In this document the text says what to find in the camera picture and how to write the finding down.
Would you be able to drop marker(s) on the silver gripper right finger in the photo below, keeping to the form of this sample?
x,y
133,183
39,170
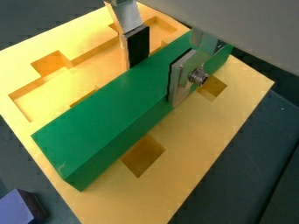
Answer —
x,y
195,65

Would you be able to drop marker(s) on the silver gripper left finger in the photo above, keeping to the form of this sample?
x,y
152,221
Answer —
x,y
133,32

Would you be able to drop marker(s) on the green rectangular block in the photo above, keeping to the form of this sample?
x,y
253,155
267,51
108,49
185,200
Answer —
x,y
85,139

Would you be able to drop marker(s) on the yellow slotted board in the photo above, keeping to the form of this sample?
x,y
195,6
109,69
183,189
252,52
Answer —
x,y
56,69

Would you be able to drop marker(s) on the purple E-shaped block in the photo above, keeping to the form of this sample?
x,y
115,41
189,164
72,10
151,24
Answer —
x,y
20,208

